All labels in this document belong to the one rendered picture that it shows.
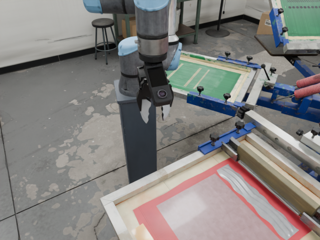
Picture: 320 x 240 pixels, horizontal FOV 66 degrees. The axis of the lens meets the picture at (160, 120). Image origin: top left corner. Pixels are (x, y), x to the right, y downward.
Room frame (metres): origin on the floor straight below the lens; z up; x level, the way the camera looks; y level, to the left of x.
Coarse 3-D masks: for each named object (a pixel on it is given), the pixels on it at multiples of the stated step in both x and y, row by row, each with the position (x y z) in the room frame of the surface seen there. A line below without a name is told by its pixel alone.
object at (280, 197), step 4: (240, 160) 0.72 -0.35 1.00; (240, 164) 0.70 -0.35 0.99; (244, 164) 0.70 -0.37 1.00; (248, 168) 0.68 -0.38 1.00; (252, 172) 0.65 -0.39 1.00; (256, 176) 0.63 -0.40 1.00; (260, 180) 0.61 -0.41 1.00; (264, 184) 0.60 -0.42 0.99; (268, 184) 0.59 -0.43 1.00; (268, 188) 0.58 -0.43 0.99; (272, 188) 0.58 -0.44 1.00; (272, 192) 0.56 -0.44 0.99; (276, 192) 0.56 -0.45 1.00; (276, 196) 0.55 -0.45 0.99; (280, 196) 0.54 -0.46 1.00; (284, 200) 0.52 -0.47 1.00; (288, 204) 0.51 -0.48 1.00; (292, 208) 0.49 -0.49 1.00; (296, 212) 0.47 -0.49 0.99; (300, 212) 0.47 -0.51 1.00
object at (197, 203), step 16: (224, 160) 0.75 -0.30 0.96; (208, 176) 0.67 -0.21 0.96; (176, 192) 0.58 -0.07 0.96; (192, 192) 0.58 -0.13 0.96; (208, 192) 0.58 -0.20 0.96; (224, 192) 0.58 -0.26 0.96; (144, 208) 0.51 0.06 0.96; (160, 208) 0.51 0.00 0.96; (176, 208) 0.51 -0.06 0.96; (192, 208) 0.51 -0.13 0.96; (208, 208) 0.51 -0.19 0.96; (224, 208) 0.51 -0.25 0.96; (144, 224) 0.45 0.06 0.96; (160, 224) 0.45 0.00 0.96; (176, 224) 0.45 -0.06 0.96; (192, 224) 0.45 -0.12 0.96; (208, 224) 0.45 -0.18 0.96
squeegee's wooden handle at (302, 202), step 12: (240, 144) 0.75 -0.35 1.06; (240, 156) 0.73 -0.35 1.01; (252, 156) 0.69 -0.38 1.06; (252, 168) 0.67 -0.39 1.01; (264, 168) 0.63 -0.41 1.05; (264, 180) 0.61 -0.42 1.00; (276, 180) 0.58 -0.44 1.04; (288, 180) 0.56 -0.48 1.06; (288, 192) 0.53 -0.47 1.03; (300, 192) 0.51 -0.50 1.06; (300, 204) 0.48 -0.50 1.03; (312, 204) 0.47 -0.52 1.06; (312, 216) 0.46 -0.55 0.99
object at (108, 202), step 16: (256, 144) 0.84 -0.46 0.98; (192, 160) 0.72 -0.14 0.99; (272, 160) 0.75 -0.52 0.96; (288, 160) 0.72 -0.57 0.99; (160, 176) 0.64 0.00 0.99; (304, 176) 0.64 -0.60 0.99; (112, 192) 0.56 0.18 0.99; (128, 192) 0.56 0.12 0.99; (112, 208) 0.49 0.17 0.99; (112, 224) 0.43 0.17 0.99
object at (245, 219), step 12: (264, 192) 0.58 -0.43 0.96; (276, 204) 0.53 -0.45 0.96; (228, 216) 0.48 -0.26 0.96; (240, 216) 0.48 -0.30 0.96; (252, 216) 0.48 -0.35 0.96; (288, 216) 0.48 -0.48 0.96; (216, 228) 0.44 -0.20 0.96; (228, 228) 0.44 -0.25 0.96; (240, 228) 0.44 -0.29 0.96; (252, 228) 0.44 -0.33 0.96; (264, 228) 0.44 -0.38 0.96; (300, 228) 0.44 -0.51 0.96
